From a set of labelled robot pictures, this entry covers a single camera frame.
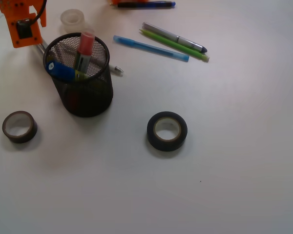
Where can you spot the red cap marker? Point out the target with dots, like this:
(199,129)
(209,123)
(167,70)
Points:
(81,63)

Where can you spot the blue cap marker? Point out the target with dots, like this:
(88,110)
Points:
(64,73)

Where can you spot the white patterned pen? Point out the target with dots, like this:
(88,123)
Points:
(116,70)

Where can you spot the black mesh pen holder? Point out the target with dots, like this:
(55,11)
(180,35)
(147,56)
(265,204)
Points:
(63,50)

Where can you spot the green pen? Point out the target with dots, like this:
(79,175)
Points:
(174,45)

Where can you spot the light blue pen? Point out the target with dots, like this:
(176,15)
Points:
(150,48)

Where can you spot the silver pen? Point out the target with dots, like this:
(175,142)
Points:
(175,38)

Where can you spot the dark blue pen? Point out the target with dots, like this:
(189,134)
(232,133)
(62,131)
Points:
(148,4)

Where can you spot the black tape roll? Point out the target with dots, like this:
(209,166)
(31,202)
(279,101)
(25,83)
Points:
(167,145)

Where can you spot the clear white tape roll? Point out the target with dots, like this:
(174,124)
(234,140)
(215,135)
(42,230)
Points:
(73,20)

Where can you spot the black cap marker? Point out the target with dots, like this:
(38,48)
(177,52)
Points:
(41,48)

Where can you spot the brown tape roll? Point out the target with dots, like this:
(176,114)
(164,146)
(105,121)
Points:
(19,127)

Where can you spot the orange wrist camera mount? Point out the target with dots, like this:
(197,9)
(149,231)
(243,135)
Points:
(24,19)

